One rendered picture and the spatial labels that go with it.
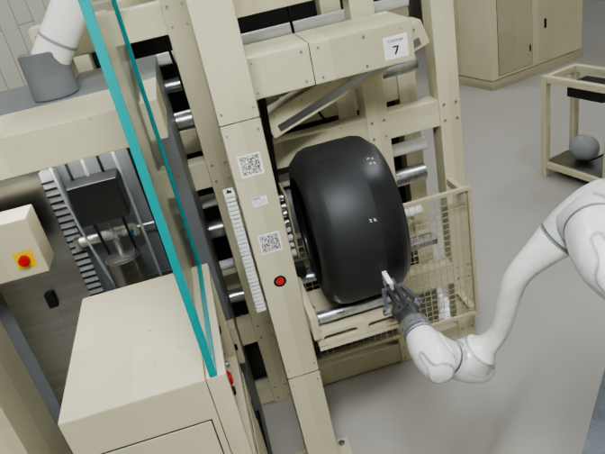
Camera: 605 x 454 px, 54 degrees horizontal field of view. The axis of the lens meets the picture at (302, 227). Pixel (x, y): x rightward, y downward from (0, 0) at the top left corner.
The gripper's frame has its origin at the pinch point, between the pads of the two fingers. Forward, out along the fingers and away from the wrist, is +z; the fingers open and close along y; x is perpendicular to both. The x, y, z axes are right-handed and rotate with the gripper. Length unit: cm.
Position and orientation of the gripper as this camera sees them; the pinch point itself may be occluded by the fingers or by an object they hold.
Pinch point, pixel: (387, 280)
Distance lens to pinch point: 194.8
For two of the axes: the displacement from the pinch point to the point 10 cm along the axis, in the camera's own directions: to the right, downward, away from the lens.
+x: 1.6, 8.0, 5.8
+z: -2.5, -5.4, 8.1
